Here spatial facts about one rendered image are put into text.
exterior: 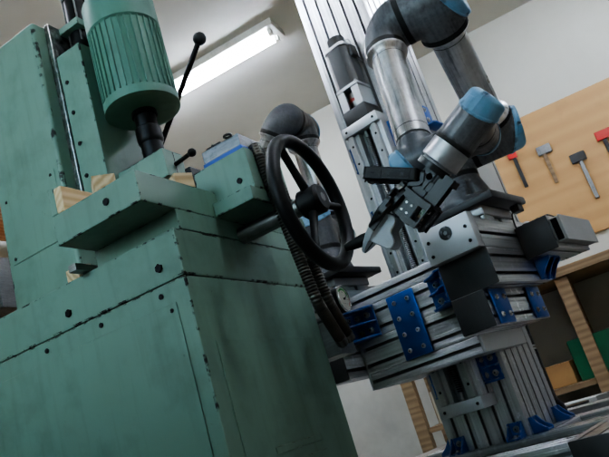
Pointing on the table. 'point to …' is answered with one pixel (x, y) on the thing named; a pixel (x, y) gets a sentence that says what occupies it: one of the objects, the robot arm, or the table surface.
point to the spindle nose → (148, 130)
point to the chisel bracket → (159, 164)
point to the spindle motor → (130, 60)
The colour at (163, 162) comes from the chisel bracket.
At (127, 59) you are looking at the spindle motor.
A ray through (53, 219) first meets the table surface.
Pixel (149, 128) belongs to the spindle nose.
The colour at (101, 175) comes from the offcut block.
